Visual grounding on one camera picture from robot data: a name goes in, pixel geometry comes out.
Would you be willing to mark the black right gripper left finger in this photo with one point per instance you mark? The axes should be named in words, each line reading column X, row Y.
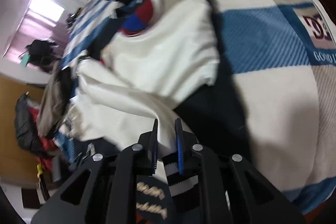
column 104, row 189

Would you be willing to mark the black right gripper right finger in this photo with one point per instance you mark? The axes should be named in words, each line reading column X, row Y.
column 232, row 192

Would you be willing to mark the navy white varsity jacket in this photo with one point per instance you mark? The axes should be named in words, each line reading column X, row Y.
column 133, row 65

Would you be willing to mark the taupe brown garment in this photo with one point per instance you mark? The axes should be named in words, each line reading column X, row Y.
column 53, row 104

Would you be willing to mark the black red jacket pile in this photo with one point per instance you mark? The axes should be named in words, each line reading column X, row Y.
column 44, row 149

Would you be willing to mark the blue white plaid bedspread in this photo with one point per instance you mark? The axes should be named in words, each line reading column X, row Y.
column 273, row 101

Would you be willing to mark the pink window curtain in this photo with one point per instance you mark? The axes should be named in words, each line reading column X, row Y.
column 38, row 20

